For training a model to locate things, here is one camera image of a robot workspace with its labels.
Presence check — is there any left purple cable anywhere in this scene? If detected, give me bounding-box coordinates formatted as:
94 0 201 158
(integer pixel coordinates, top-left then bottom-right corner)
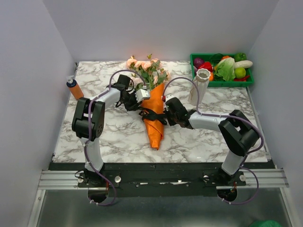
84 70 147 206

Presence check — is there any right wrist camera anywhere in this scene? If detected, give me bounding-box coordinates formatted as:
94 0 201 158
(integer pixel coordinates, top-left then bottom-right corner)
163 94 175 110

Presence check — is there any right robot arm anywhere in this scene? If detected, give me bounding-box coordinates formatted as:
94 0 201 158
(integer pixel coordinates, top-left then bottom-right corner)
164 96 260 185

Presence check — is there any red chili pepper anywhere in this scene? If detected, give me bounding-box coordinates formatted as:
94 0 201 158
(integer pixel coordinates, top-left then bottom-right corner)
234 75 250 82

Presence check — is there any pink flower bouquet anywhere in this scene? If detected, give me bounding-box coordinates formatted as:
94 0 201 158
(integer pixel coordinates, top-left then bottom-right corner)
126 54 171 90

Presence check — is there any green lime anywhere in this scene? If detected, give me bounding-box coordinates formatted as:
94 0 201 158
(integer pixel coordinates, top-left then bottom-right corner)
234 67 246 79

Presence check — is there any orange paper flower wrap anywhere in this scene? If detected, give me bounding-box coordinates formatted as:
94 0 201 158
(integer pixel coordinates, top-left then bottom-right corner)
141 83 166 150

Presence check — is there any green plastic crate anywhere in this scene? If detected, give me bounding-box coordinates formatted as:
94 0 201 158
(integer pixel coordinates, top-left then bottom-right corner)
190 53 254 87

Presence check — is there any green cloth object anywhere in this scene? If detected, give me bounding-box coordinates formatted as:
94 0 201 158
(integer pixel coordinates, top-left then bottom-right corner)
249 220 282 227

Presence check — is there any black ribbon gold lettering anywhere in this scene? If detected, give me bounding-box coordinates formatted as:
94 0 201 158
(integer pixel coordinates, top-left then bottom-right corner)
139 107 164 125

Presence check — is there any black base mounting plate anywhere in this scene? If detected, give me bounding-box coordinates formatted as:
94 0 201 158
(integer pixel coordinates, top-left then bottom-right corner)
48 163 276 201

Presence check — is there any green lettuce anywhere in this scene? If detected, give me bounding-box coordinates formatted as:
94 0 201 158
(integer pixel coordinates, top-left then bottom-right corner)
214 57 235 81

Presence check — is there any purple onion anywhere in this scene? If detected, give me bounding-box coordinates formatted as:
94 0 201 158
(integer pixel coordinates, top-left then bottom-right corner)
193 58 205 69

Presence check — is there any red bell pepper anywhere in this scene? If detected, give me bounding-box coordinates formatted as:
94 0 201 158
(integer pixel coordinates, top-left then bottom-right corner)
198 61 213 72

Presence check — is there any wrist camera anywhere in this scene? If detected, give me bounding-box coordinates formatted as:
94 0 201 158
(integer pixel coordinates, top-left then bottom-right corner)
163 94 175 110
135 89 151 103

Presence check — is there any aluminium rail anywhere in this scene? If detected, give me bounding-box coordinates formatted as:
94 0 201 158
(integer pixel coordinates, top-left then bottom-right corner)
38 169 289 190

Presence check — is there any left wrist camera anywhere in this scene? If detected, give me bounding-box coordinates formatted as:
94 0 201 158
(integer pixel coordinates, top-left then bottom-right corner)
135 89 151 103

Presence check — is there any orange bottle blue cap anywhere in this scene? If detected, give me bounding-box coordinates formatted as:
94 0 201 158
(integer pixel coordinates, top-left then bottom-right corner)
66 78 84 100

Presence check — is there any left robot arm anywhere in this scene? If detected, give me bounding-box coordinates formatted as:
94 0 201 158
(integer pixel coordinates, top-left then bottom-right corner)
71 75 151 187

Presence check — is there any orange fruit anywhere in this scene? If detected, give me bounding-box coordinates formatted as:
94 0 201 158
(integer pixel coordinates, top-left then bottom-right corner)
209 72 214 81
221 55 230 60

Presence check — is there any white radish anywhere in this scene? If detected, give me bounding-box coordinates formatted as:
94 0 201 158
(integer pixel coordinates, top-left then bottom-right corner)
235 60 253 69

